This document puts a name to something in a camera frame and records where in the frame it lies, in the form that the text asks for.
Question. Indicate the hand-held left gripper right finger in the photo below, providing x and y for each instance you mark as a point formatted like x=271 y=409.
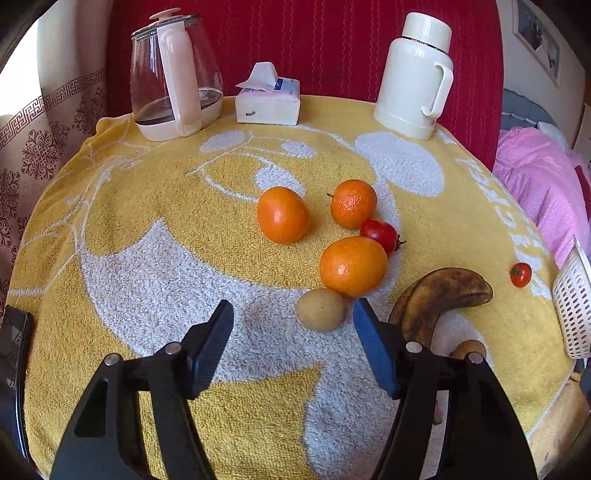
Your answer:
x=375 y=348

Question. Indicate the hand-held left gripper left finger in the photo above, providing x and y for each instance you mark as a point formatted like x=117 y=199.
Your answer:
x=213 y=344

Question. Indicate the large smooth orange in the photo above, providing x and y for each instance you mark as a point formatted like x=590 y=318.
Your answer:
x=282 y=215

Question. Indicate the white plastic basket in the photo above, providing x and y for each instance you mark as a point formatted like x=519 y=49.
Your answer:
x=572 y=304

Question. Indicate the small yellow potato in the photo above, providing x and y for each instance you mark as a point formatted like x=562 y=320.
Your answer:
x=321 y=310

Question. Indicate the large round orange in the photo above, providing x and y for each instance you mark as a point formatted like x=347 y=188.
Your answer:
x=353 y=266

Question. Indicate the small tan potato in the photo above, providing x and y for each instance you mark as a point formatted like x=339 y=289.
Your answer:
x=464 y=347

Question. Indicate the overripe brown banana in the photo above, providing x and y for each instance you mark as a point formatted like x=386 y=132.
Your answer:
x=443 y=290

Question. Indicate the large red tomato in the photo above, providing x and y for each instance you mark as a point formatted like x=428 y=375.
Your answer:
x=381 y=233

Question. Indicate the yellow printed towel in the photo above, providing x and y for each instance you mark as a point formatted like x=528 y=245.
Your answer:
x=138 y=240

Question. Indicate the small dimpled orange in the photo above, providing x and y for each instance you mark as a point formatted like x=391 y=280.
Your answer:
x=353 y=204

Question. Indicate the small red tomato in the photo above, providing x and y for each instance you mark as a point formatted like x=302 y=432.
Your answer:
x=521 y=274

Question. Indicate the black phone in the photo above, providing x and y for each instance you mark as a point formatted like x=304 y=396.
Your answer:
x=11 y=341

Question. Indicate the pink dotted blanket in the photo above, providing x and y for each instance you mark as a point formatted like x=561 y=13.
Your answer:
x=540 y=175

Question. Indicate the white tissue pack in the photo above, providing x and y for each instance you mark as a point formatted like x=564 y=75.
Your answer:
x=268 y=104

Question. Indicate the patterned beige curtain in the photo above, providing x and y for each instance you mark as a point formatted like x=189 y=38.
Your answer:
x=51 y=138

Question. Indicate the white thermos jug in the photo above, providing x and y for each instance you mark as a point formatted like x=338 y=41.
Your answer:
x=406 y=78

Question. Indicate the grey pillow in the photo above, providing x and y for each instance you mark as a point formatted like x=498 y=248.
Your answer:
x=521 y=108

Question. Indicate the wooden cabinet door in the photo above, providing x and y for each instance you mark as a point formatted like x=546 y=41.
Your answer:
x=582 y=129

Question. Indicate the red quilted cloth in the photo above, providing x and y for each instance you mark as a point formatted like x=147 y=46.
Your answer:
x=323 y=46

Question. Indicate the framed wall picture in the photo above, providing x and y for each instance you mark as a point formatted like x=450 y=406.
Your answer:
x=538 y=32

